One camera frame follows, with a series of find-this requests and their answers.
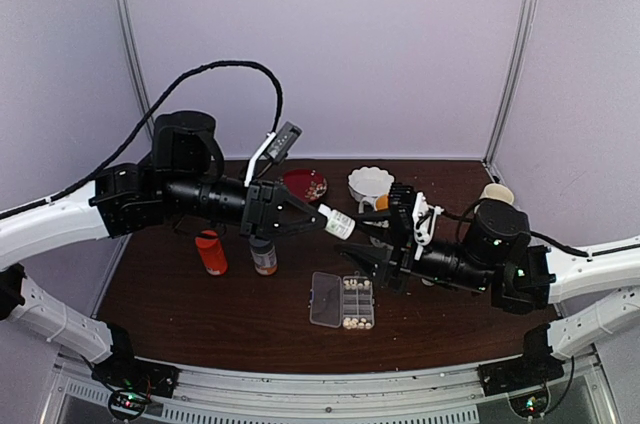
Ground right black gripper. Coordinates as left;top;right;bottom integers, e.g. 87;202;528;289
333;209;495;297

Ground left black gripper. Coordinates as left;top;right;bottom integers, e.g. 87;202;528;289
161;171;328;241

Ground grey lid pill bottle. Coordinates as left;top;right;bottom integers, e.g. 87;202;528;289
249;236;278;276

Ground clear plastic pill organizer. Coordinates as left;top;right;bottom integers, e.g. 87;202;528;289
309;272;376;329

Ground orange pill bottle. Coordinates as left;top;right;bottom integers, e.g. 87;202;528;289
195;230;228;276

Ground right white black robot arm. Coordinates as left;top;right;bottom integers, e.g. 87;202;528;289
321;195;639;386

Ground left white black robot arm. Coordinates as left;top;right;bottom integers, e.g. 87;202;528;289
1;111;327;388

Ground white pills in organizer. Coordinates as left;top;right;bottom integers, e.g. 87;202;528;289
343;279;372;291

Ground cream pills in organizer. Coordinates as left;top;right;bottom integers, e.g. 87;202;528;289
342;317;375;330

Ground red patterned plate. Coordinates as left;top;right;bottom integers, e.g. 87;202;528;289
281;169;328;203

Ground patterned mug yellow inside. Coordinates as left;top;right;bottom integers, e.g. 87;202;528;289
356;193;396;245

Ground white scalloped bowl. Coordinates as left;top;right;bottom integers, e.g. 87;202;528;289
347;166;395;202

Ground cream ribbed mug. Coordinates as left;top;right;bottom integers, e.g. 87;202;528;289
480;183;515;205

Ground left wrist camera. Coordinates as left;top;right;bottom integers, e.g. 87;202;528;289
244;121;302;186

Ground right aluminium frame post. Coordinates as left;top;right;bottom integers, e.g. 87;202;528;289
483;0;539;174

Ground aluminium frame post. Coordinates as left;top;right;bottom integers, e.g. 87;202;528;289
483;0;539;174
103;0;168;135

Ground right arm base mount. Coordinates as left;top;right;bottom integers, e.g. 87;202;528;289
477;356;564;396

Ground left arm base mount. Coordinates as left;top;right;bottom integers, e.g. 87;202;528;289
92;359;179;398

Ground front aluminium rail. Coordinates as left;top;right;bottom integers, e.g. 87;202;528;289
39;338;621;424

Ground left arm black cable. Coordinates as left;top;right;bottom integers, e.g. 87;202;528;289
0;60;284;215

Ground left aluminium frame post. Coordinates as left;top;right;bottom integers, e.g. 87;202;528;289
103;0;168;135

